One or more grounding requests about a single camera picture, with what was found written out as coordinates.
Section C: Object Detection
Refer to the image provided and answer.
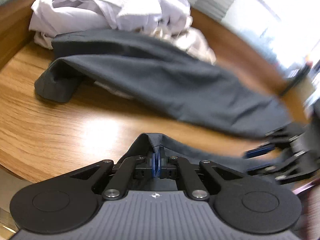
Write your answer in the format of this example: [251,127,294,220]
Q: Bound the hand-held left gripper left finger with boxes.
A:
[70,151,158,201]

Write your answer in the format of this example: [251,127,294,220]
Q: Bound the beige garment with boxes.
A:
[34,26,217,65]

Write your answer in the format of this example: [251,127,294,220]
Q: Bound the white shirt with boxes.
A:
[29,0,193,43]

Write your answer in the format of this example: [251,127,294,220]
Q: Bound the glass desk partition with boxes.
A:
[175,0,320,80]

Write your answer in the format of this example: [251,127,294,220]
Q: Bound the dark partition post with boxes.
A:
[277,62,313,97]

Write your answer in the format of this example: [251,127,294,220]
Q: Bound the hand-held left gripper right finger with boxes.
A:
[157,151,245,201]

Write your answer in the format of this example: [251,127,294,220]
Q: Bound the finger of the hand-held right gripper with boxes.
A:
[246,155,302,182]
[243,126,296,158]

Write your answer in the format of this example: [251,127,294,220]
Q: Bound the dark grey pants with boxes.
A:
[34,28,298,190]

